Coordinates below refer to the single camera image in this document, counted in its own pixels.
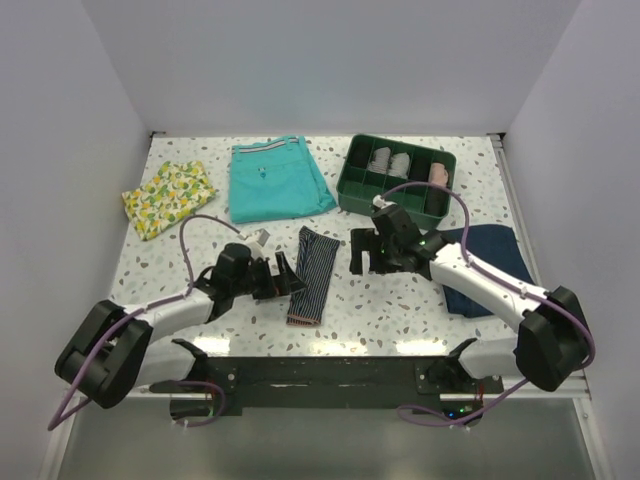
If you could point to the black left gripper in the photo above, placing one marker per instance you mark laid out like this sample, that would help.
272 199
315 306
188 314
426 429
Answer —
282 286

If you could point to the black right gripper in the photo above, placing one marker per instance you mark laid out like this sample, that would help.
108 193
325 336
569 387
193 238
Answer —
366 240

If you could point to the navy white striped underwear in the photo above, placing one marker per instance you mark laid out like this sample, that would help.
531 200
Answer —
314 267

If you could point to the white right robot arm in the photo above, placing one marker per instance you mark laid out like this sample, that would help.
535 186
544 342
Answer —
552 336

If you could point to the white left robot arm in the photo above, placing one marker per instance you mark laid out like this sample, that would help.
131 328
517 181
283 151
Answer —
105 355

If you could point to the green divided organizer box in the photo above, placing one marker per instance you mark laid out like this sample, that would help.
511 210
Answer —
357 186

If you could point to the white grey rolled sock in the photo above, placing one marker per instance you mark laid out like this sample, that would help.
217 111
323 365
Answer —
399 165

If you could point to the grey rolled sock left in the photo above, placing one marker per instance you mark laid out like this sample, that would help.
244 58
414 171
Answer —
379 162

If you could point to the black rolled garment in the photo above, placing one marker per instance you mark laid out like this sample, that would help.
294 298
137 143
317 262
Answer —
420 165

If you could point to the teal folded shorts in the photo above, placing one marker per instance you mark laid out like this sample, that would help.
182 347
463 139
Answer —
276 180

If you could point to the pink rolled garment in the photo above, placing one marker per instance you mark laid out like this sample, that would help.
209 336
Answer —
438 175

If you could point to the lemon print folded cloth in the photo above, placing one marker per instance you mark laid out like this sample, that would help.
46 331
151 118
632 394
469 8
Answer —
174 192

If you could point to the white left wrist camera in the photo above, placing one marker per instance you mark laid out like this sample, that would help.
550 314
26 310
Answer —
256 242

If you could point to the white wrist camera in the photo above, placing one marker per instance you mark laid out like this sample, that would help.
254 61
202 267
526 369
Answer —
380 203
256 242

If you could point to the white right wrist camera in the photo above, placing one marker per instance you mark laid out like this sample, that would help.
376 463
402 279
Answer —
380 203

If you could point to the aluminium frame rail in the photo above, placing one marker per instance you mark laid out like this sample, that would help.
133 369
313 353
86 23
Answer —
577 388

